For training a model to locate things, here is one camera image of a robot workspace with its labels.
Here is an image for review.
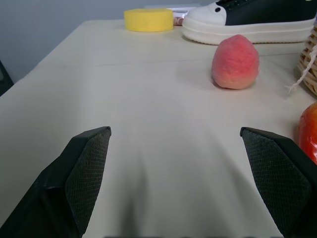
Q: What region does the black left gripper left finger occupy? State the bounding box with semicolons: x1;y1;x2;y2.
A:
0;126;112;238

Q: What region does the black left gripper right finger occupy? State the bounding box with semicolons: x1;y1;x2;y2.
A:
239;126;317;238

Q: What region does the woven wicker basket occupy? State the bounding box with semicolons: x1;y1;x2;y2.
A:
297;24;317;97

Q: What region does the red apple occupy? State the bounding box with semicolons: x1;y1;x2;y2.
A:
298;101;317;165

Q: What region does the pink peach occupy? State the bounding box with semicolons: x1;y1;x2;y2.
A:
211;34;260;90

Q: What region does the black and white sneaker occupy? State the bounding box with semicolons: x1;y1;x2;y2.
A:
181;0;317;46

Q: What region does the yellow round sponge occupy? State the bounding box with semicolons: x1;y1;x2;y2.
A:
123;7;174;33

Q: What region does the pink printed box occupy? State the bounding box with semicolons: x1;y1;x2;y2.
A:
169;7;199;26

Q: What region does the white string tassel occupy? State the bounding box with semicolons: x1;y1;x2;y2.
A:
285;44;317;94

